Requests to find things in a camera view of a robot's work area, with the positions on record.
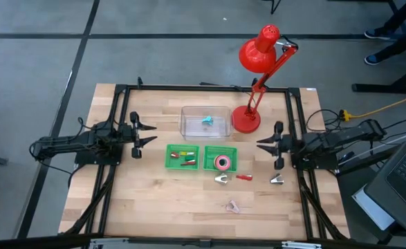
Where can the right arm's gripper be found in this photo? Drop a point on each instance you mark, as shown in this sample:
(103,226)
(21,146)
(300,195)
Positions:
(289,147)

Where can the left arm's gripper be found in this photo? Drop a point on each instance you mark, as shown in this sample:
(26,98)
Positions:
(130,133)

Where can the small red stapler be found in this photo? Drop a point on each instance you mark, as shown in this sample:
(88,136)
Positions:
(174,155)

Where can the yellow stapler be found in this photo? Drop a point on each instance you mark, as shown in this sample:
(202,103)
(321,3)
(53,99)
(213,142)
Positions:
(183,153)

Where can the slim red stapler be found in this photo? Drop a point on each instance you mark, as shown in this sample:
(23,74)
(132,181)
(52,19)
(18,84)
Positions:
(246,177)

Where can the green stapler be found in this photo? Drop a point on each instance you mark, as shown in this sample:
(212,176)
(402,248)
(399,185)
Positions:
(189,158)

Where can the pink tape roll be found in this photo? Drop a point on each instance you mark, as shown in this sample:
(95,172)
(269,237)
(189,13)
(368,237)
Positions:
(216,162)

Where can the teal staple remover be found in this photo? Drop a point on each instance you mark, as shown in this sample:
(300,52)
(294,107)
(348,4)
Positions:
(207,120)

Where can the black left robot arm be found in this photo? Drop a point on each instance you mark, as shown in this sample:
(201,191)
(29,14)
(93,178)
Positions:
(67,143)

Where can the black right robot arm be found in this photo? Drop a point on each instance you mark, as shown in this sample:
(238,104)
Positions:
(344,136)

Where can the pink staple remover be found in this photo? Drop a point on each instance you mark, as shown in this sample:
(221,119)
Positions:
(232,207)

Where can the green plastic basket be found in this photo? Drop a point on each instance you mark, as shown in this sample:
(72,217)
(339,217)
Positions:
(207,152)
(169,164)

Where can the clear plastic container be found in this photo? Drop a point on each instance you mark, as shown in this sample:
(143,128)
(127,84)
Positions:
(192,131)

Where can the red desk lamp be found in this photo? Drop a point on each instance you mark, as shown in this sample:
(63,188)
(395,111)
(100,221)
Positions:
(258,57)

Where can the white cardboard box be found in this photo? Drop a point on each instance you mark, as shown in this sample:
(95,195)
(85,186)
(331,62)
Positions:
(368,207)

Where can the black desk base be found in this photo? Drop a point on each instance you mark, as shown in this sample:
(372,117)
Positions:
(379,88)

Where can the black laptop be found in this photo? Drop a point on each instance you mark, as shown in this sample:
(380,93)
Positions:
(389,193)

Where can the person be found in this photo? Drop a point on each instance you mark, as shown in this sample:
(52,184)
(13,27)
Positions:
(373,59)

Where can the black tripod leg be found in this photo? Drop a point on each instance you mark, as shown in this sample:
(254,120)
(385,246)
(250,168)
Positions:
(274,5)

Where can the black crossbar with metal brackets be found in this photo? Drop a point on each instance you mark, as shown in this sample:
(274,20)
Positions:
(33,242)

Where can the black aluminium table frame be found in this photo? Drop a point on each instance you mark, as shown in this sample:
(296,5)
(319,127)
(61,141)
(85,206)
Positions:
(206,88)

